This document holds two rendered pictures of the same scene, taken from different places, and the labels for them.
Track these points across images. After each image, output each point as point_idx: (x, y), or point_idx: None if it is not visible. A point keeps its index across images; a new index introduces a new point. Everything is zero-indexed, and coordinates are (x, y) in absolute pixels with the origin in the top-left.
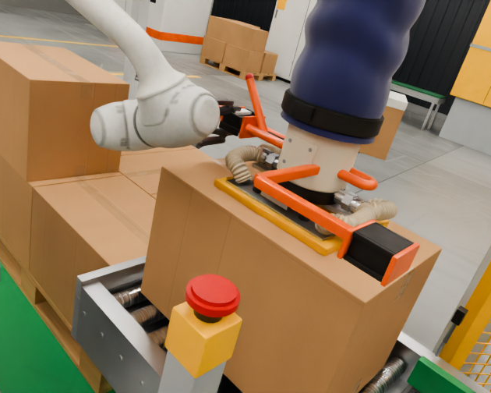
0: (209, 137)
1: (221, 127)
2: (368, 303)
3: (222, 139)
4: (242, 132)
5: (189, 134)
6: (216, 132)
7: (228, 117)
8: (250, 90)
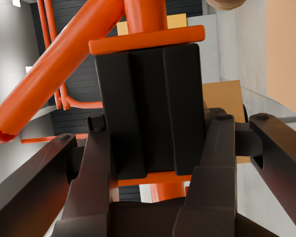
0: (279, 192)
1: (200, 155)
2: None
3: (253, 122)
4: (167, 29)
5: None
6: (223, 149)
7: (131, 131)
8: (20, 98)
